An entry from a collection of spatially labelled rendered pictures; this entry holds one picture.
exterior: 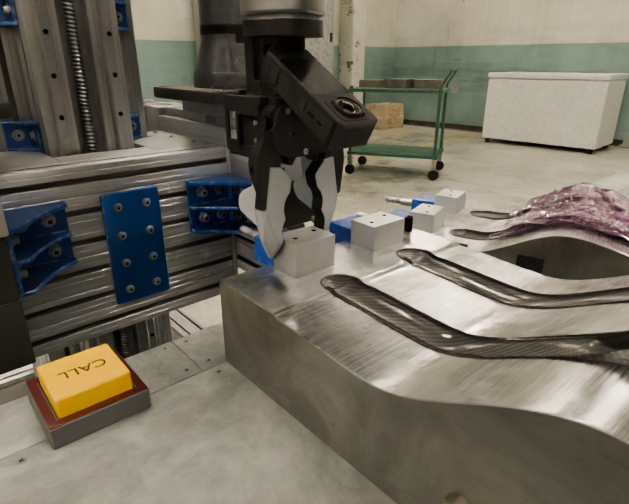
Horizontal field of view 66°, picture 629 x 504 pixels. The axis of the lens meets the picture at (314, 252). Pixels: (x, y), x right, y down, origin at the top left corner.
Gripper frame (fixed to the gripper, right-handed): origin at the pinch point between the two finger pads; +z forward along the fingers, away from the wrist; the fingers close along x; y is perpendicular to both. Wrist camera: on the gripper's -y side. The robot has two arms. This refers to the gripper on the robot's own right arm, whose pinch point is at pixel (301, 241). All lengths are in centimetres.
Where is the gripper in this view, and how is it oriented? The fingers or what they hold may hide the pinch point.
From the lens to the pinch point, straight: 48.2
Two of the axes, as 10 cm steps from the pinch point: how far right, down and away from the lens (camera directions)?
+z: 0.0, 9.3, 3.7
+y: -6.5, -2.8, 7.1
